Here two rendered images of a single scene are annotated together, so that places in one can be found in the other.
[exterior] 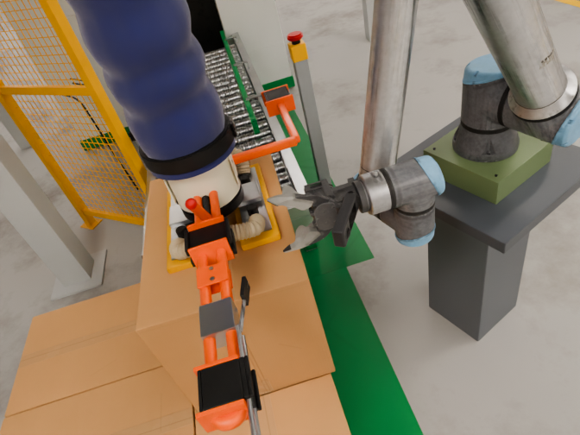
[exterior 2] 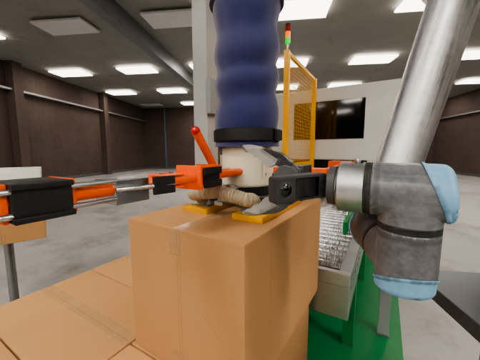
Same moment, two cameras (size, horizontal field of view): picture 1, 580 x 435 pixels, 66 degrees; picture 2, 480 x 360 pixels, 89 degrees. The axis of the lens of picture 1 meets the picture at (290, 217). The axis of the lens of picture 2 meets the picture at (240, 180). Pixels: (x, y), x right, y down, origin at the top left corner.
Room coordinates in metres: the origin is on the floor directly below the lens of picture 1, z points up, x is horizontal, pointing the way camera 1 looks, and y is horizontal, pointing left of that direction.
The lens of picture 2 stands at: (0.25, -0.26, 1.14)
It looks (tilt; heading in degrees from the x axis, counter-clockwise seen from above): 7 degrees down; 33
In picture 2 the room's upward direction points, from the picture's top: straight up
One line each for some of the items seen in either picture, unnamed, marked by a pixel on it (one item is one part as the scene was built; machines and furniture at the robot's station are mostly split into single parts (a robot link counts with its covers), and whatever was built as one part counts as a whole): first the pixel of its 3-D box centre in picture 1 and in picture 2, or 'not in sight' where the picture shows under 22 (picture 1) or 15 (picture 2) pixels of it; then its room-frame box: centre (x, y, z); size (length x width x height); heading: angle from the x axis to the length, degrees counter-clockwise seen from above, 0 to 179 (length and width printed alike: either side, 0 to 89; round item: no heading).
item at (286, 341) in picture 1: (236, 268); (241, 261); (0.96, 0.20, 0.74); 0.60 x 0.40 x 0.40; 1
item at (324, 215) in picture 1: (335, 202); (306, 182); (0.73, -0.10, 1.07); 0.12 x 0.09 x 0.08; 92
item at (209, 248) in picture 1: (210, 242); (199, 176); (0.72, 0.18, 1.07); 0.10 x 0.08 x 0.06; 92
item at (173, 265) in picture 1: (183, 219); (224, 196); (0.97, 0.28, 0.97); 0.34 x 0.10 x 0.05; 2
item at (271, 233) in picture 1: (249, 198); (271, 202); (0.98, 0.09, 0.97); 0.34 x 0.10 x 0.05; 2
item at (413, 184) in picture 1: (411, 182); (406, 192); (0.73, -0.27, 1.07); 0.12 x 0.09 x 0.10; 92
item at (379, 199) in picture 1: (372, 192); (349, 184); (0.73, -0.18, 1.08); 0.09 x 0.05 x 0.10; 2
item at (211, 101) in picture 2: not in sight; (214, 98); (2.04, 1.18, 1.62); 0.20 x 0.05 x 0.30; 2
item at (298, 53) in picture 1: (316, 141); (388, 256); (1.93, -0.24, 0.50); 0.07 x 0.07 x 1.00; 2
